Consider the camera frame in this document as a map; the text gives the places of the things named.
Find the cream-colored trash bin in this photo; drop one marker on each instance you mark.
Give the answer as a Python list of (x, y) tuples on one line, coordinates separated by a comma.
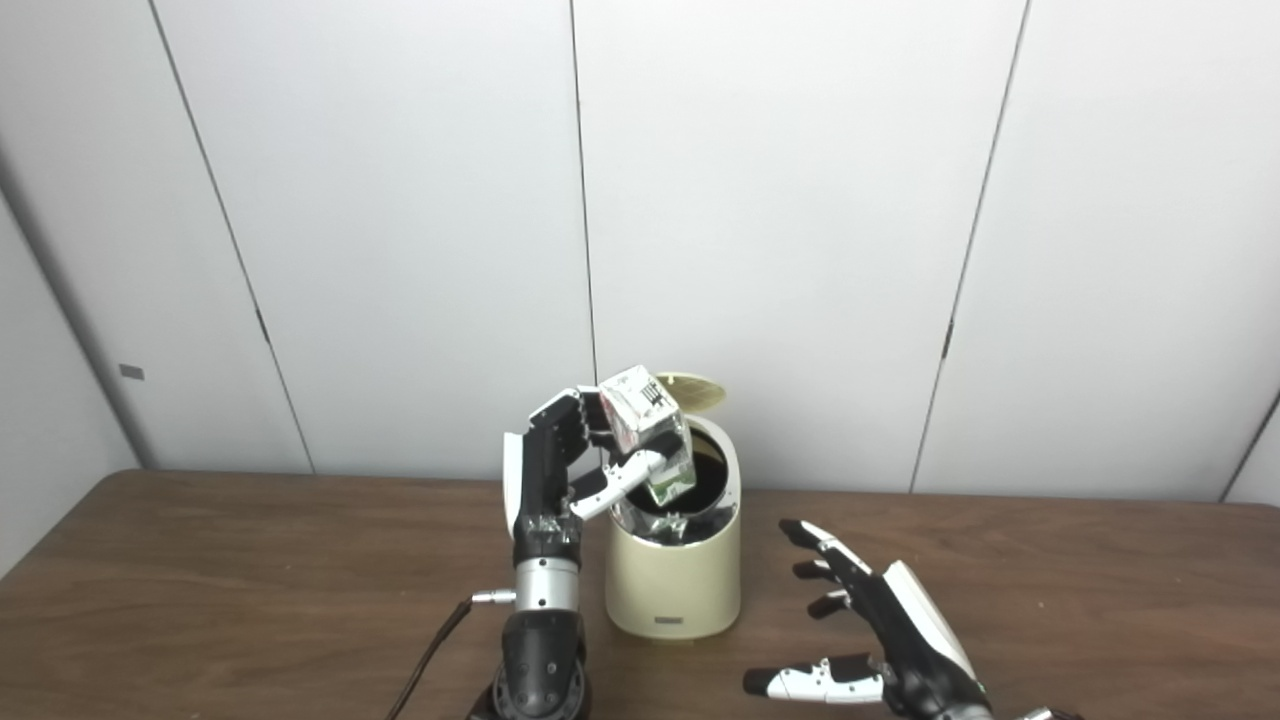
[(675, 580)]

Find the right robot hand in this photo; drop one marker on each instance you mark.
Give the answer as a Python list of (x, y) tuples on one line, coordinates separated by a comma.
[(900, 620)]

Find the white green milk carton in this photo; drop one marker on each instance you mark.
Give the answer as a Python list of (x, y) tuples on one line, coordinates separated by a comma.
[(650, 420)]

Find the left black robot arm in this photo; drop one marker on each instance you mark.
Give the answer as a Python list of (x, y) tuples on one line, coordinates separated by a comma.
[(545, 650)]

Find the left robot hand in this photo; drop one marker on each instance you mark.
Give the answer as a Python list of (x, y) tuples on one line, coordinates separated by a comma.
[(545, 480)]

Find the cream round bin lid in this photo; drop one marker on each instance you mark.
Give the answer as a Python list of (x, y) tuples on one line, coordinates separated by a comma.
[(700, 392)]

